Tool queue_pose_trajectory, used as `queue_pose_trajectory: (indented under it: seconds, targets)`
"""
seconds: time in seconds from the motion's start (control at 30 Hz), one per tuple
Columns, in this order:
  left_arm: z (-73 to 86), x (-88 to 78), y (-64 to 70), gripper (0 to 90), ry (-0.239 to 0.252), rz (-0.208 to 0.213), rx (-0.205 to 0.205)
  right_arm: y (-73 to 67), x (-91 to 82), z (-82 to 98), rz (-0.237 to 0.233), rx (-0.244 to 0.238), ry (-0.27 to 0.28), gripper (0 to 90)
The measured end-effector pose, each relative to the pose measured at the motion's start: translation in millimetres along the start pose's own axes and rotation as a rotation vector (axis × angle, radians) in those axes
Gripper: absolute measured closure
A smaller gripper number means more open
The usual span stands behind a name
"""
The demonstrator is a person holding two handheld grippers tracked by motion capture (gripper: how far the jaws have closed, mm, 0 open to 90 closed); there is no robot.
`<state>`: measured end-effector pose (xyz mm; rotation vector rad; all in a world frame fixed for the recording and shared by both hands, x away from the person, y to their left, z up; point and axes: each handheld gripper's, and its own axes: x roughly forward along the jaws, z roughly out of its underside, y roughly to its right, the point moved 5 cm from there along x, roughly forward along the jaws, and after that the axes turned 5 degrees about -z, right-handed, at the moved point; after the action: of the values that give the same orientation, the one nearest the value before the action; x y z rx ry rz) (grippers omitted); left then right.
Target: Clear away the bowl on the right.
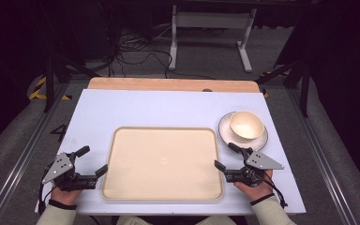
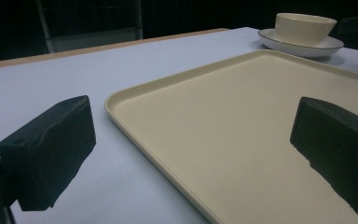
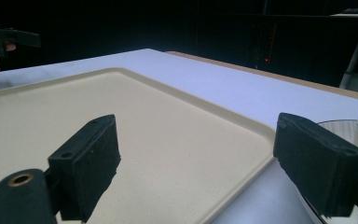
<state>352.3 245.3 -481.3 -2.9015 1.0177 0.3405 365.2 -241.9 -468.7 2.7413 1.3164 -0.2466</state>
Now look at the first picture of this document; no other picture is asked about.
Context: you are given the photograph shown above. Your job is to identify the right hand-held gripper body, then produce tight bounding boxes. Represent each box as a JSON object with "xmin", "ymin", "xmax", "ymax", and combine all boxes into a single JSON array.
[{"xmin": 224, "ymin": 148, "xmax": 285, "ymax": 188}]

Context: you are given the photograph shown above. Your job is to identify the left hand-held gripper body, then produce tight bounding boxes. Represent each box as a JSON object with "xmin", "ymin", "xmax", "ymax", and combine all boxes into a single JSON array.
[{"xmin": 41, "ymin": 152, "xmax": 98, "ymax": 192}]

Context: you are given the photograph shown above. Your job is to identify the person's right hand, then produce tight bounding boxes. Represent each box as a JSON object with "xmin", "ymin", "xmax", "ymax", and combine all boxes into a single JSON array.
[{"xmin": 232, "ymin": 169, "xmax": 275, "ymax": 203}]

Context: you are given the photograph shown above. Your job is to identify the person's left hand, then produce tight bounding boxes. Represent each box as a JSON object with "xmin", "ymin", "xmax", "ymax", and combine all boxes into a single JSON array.
[{"xmin": 50, "ymin": 186, "xmax": 83, "ymax": 206}]

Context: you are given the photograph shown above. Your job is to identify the white plate with dark rim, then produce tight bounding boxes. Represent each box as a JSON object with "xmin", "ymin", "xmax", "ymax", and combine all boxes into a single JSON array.
[{"xmin": 217, "ymin": 111, "xmax": 269, "ymax": 152}]

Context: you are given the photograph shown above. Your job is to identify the cream bowl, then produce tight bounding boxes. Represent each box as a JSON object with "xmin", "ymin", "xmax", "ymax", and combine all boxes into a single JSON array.
[{"xmin": 229, "ymin": 110, "xmax": 266, "ymax": 143}]

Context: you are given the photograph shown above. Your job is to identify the beige plastic tray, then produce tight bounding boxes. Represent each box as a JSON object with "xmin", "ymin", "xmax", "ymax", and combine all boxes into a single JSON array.
[{"xmin": 100, "ymin": 126, "xmax": 226, "ymax": 202}]

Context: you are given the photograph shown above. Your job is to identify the yellow black floor tape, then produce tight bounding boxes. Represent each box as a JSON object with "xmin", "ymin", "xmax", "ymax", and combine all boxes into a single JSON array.
[
  {"xmin": 27, "ymin": 76, "xmax": 73, "ymax": 101},
  {"xmin": 260, "ymin": 70, "xmax": 292, "ymax": 98}
]

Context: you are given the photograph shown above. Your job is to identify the black metal stand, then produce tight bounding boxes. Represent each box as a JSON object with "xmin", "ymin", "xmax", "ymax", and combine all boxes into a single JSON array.
[
  {"xmin": 255, "ymin": 57, "xmax": 311, "ymax": 119},
  {"xmin": 41, "ymin": 51, "xmax": 101, "ymax": 114}
]

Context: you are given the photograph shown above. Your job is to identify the white table board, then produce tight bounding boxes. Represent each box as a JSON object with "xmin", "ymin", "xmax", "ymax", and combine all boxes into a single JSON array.
[{"xmin": 34, "ymin": 88, "xmax": 308, "ymax": 217}]

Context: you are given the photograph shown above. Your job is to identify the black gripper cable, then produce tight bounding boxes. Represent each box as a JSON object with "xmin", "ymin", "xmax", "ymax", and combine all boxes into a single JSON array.
[
  {"xmin": 37, "ymin": 182, "xmax": 60, "ymax": 215},
  {"xmin": 257, "ymin": 171, "xmax": 289, "ymax": 209}
]

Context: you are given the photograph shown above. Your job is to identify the aluminium rail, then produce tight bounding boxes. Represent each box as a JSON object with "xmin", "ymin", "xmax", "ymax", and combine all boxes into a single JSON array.
[
  {"xmin": 284, "ymin": 87, "xmax": 359, "ymax": 225},
  {"xmin": 0, "ymin": 82, "xmax": 73, "ymax": 225}
]

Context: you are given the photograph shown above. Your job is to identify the black floor cables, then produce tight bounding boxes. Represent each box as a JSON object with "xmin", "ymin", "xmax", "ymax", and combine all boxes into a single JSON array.
[{"xmin": 104, "ymin": 26, "xmax": 215, "ymax": 81}]

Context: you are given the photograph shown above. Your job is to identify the white metal stand frame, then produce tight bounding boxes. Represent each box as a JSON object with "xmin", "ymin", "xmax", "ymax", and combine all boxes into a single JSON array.
[{"xmin": 168, "ymin": 4, "xmax": 258, "ymax": 74}]

